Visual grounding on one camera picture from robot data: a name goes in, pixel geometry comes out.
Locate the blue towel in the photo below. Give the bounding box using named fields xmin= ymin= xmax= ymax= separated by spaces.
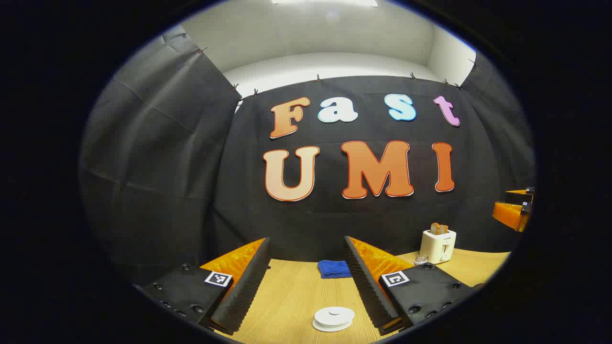
xmin=317 ymin=259 xmax=353 ymax=279

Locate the ceiling light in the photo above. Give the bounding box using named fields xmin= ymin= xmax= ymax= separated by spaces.
xmin=272 ymin=0 xmax=378 ymax=8

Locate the white toaster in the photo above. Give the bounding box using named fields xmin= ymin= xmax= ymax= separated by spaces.
xmin=419 ymin=229 xmax=457 ymax=265

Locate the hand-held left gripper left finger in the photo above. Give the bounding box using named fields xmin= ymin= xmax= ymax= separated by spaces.
xmin=135 ymin=237 xmax=272 ymax=336

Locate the black backdrop cloth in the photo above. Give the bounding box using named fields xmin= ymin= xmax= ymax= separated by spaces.
xmin=79 ymin=24 xmax=536 ymax=287

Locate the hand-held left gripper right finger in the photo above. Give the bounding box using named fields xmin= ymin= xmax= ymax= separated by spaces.
xmin=344 ymin=236 xmax=484 ymax=337

